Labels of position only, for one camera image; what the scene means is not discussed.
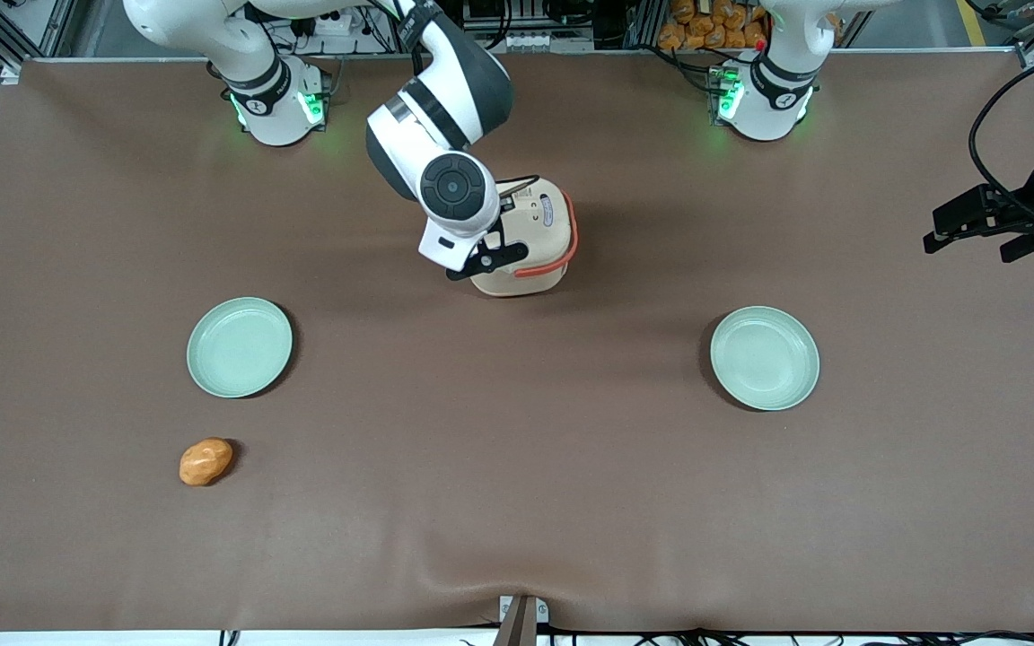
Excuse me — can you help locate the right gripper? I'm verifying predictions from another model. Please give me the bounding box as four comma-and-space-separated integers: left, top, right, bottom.
417, 214, 529, 282

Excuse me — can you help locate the pile of orange bread rolls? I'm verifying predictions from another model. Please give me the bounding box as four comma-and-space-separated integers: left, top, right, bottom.
658, 0, 769, 51

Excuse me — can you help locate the brown table mat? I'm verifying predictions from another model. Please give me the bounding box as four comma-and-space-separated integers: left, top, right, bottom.
0, 52, 1034, 634

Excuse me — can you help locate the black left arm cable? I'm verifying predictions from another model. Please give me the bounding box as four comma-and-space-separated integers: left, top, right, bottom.
968, 54, 1034, 227

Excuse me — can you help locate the aluminium frame rail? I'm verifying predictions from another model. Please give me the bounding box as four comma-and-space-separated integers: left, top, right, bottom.
0, 47, 1034, 65

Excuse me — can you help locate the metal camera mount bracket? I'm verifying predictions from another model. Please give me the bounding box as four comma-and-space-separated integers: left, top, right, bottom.
492, 595, 551, 646

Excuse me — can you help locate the white power strip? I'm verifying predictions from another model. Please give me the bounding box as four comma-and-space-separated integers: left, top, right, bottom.
305, 11, 358, 38

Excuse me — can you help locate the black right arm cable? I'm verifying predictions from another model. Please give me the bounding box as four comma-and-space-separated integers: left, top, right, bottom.
492, 174, 541, 213

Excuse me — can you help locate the pale green round plate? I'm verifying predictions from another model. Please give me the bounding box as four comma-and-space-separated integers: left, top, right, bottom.
186, 297, 294, 399
709, 306, 821, 412

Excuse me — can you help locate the beige rice cooker orange handle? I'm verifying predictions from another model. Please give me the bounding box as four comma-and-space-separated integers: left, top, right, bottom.
469, 177, 579, 298

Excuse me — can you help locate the orange-brown bread roll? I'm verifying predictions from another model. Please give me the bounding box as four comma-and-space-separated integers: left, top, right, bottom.
179, 437, 235, 487

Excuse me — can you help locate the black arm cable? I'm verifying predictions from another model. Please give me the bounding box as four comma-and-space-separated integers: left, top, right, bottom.
492, 174, 541, 213
968, 54, 1034, 227

